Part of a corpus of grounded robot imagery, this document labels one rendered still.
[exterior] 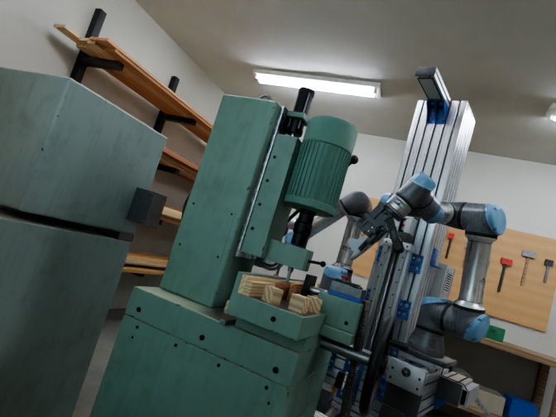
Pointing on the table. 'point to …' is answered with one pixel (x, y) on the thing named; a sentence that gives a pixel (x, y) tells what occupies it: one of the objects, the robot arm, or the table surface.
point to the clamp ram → (310, 286)
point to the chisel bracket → (289, 256)
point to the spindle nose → (303, 227)
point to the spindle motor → (322, 165)
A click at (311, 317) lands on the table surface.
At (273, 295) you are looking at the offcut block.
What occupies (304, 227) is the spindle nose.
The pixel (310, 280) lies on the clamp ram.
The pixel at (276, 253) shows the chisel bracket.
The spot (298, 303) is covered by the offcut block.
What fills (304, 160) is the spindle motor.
